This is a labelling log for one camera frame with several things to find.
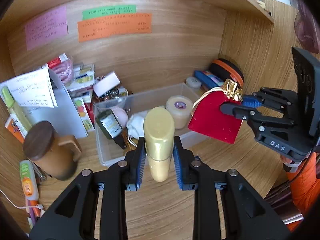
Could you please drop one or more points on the light green tube bottle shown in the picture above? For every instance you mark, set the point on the light green tube bottle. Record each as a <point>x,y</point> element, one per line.
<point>12,107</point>

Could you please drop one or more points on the red and white box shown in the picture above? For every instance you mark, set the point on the red and white box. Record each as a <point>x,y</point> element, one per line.
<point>57,61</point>

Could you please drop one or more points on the metal nail clipper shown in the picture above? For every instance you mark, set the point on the metal nail clipper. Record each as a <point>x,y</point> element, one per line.
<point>40,175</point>

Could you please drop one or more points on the pink hanging object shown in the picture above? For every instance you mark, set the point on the pink hanging object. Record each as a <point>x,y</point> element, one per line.
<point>306,27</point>

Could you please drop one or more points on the gold tube bottle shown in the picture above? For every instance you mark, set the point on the gold tube bottle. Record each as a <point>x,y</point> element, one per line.
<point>158,135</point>

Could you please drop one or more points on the wooden desktop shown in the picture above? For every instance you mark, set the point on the wooden desktop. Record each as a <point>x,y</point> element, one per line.
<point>160,205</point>

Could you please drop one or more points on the orange and green glue tube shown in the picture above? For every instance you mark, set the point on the orange and green glue tube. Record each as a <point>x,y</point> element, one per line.
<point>28,180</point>

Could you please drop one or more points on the pink paper note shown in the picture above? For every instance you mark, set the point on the pink paper note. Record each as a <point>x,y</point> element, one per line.
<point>46,27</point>

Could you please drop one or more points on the white paper sheet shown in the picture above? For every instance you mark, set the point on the white paper sheet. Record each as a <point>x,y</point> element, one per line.
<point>30,87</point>

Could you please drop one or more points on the white rectangular box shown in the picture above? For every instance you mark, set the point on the white rectangular box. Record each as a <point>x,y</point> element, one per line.
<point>106,85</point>

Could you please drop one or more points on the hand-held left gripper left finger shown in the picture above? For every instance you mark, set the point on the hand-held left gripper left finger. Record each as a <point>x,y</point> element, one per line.
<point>141,160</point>

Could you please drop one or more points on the person's right forearm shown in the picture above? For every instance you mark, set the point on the person's right forearm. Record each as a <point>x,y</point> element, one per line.
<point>305,187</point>

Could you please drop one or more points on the person's right hand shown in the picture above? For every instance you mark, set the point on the person's right hand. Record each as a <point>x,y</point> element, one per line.
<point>285,160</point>

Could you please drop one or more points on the black case with orange zip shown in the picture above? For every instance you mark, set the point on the black case with orange zip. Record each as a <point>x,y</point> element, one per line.
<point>225,70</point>

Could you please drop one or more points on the red velvet pouch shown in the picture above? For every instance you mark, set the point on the red velvet pouch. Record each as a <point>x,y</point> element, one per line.
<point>212,120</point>

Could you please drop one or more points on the blue zip pouch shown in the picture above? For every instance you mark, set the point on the blue zip pouch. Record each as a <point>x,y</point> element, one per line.
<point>207,78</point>

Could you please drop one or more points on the pile of small packets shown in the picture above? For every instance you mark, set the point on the pile of small packets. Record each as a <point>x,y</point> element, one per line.
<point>82,80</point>

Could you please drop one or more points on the clear plastic storage box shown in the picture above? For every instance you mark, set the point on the clear plastic storage box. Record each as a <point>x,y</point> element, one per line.
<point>105,142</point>

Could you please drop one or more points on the orange and white box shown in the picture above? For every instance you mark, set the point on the orange and white box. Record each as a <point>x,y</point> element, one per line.
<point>15,130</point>

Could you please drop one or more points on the pink round case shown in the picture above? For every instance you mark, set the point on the pink round case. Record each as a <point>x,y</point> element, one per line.
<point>122,116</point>

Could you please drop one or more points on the brown mug with wooden lid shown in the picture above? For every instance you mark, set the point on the brown mug with wooden lid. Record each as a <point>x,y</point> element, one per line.
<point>55,160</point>

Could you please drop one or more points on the wooden shelf board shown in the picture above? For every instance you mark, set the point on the wooden shelf board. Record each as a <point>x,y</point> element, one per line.
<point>247,2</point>

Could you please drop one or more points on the fruit print box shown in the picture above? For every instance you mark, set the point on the fruit print box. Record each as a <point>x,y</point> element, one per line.
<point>82,112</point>

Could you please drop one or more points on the orange paper note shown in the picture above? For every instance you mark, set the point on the orange paper note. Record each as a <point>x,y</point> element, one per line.
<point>115,27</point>

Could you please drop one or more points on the white round tape roll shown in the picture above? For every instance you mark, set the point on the white round tape roll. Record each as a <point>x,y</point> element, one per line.
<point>193,83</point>

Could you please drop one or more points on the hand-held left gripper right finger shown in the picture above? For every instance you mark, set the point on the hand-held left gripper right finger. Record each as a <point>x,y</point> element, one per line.
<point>178,165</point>

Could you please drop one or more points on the cream jar with purple label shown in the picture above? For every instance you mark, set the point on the cream jar with purple label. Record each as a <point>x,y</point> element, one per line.
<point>178,115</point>

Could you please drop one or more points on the white file holder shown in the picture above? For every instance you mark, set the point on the white file holder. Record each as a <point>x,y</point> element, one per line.
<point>67,115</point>

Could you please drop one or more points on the dark green glass bottle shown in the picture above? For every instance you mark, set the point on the dark green glass bottle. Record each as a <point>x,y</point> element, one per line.
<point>110,125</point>

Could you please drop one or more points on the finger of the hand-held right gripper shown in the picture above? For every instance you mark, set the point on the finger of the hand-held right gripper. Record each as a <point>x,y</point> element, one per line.
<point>237,111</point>
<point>250,101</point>

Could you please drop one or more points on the green paper note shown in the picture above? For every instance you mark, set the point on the green paper note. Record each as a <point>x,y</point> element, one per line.
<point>110,12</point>

